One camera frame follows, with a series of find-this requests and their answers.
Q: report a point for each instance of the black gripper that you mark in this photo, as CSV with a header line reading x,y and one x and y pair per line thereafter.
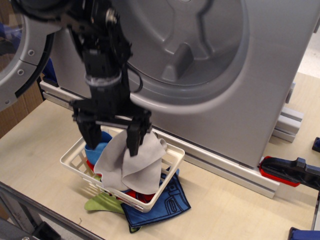
x,y
111,105

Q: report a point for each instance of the light blue cloth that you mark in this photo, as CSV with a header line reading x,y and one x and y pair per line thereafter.
x,y
93,155

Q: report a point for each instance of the blue jeans-print cloth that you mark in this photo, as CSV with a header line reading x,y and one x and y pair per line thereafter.
x,y
171,203

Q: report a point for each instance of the round washing machine door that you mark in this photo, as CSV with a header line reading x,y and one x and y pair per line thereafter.
x,y
25,48

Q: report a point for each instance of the red and black clamp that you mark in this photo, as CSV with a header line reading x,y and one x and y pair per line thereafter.
x,y
290,172

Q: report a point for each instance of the grey toy washing machine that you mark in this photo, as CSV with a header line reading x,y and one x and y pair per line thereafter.
x,y
181,40

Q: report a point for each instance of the black clamp part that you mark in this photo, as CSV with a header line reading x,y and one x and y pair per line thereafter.
x,y
316,145

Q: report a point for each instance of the green cloth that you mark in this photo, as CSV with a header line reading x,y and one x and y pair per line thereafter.
x,y
104,202

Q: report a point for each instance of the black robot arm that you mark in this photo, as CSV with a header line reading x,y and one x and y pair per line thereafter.
x,y
99,41

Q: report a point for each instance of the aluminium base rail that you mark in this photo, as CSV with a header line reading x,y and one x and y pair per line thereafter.
x,y
223,125

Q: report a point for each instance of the red cloth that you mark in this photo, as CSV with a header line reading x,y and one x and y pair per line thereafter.
x,y
145,198

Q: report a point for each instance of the white plastic laundry basket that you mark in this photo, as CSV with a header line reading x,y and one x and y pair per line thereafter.
x,y
75,160

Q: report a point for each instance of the metal table frame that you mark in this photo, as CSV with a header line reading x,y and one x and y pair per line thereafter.
x,y
26,219

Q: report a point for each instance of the blue clamp behind machine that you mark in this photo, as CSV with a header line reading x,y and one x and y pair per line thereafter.
x,y
49,74

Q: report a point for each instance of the grey cloth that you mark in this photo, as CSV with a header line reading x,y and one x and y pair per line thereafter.
x,y
123,172

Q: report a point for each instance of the blue clamp pad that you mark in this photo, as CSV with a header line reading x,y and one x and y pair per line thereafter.
x,y
297,234

